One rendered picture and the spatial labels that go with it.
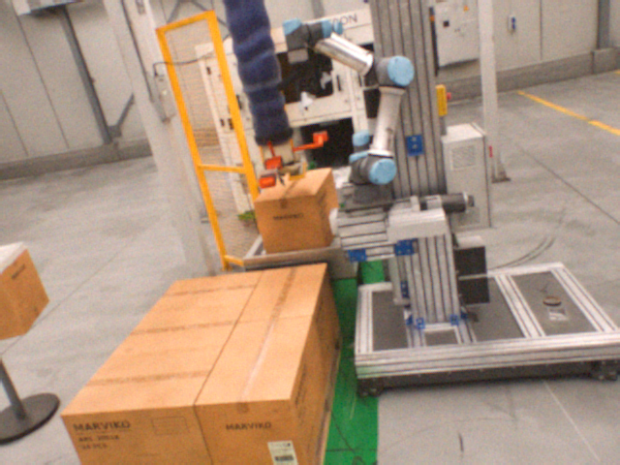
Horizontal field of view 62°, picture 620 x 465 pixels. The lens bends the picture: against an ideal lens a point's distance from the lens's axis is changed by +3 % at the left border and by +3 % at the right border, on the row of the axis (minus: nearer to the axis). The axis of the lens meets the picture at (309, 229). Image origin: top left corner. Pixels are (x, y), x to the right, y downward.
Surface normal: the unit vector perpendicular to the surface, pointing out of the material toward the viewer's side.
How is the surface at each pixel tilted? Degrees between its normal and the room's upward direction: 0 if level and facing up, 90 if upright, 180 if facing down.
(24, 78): 90
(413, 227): 90
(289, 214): 90
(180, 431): 90
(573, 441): 0
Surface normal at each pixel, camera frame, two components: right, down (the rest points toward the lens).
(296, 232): -0.22, 0.38
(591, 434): -0.19, -0.92
